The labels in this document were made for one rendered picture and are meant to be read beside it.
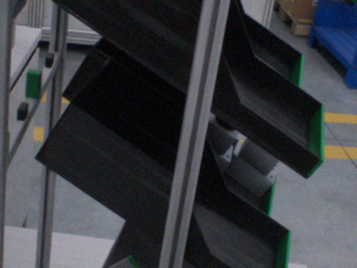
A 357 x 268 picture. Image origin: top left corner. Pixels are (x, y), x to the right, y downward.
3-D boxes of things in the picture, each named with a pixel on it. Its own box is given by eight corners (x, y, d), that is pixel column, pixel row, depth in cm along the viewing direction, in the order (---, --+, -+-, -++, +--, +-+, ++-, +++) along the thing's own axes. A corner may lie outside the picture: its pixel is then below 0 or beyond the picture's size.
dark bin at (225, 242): (278, 244, 80) (319, 201, 77) (269, 318, 69) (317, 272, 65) (77, 106, 78) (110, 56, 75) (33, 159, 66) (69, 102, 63)
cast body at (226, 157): (220, 162, 89) (252, 122, 86) (217, 179, 85) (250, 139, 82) (165, 126, 88) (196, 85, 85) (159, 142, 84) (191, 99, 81)
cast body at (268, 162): (264, 184, 91) (297, 147, 88) (259, 199, 88) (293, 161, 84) (213, 145, 91) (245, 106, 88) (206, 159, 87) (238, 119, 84)
